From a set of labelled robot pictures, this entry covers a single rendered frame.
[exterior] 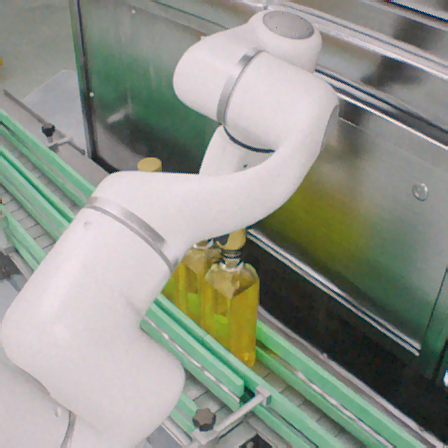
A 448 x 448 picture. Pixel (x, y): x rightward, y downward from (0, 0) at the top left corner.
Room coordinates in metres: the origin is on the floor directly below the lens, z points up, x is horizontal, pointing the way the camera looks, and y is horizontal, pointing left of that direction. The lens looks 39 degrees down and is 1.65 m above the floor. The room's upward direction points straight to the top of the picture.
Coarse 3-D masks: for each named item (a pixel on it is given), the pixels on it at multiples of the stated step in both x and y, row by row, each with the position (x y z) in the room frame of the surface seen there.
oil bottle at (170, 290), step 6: (174, 270) 0.65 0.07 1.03; (174, 276) 0.65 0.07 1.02; (168, 282) 0.65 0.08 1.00; (174, 282) 0.65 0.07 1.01; (162, 288) 0.67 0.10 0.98; (168, 288) 0.66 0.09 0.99; (174, 288) 0.65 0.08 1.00; (168, 294) 0.66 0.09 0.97; (174, 294) 0.65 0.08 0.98; (174, 300) 0.65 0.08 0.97
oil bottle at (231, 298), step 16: (208, 272) 0.59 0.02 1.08; (224, 272) 0.58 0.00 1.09; (240, 272) 0.58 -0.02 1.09; (208, 288) 0.59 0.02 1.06; (224, 288) 0.57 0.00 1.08; (240, 288) 0.57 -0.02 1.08; (256, 288) 0.59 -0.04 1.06; (208, 304) 0.59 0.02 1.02; (224, 304) 0.56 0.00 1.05; (240, 304) 0.57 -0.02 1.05; (256, 304) 0.59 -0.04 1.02; (208, 320) 0.59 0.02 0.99; (224, 320) 0.56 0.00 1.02; (240, 320) 0.57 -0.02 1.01; (256, 320) 0.59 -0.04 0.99; (224, 336) 0.56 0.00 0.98; (240, 336) 0.57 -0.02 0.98; (240, 352) 0.57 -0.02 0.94
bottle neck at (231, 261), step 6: (222, 252) 0.59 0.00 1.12; (228, 252) 0.58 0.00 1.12; (234, 252) 0.58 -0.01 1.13; (240, 252) 0.59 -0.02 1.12; (222, 258) 0.59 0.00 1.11; (228, 258) 0.58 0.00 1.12; (234, 258) 0.58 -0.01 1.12; (240, 258) 0.59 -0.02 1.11; (222, 264) 0.59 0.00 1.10; (228, 264) 0.58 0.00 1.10; (234, 264) 0.58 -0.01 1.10; (240, 264) 0.59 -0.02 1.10; (228, 270) 0.58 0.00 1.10; (234, 270) 0.58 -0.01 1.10
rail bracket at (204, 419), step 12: (264, 396) 0.47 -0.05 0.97; (204, 408) 0.42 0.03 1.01; (240, 408) 0.46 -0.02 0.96; (252, 408) 0.46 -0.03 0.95; (192, 420) 0.41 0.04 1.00; (204, 420) 0.40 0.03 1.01; (228, 420) 0.44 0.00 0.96; (192, 432) 0.41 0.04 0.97; (204, 432) 0.40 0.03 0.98; (216, 432) 0.41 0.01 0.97; (192, 444) 0.40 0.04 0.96; (204, 444) 0.39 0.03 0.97; (216, 444) 0.41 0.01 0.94
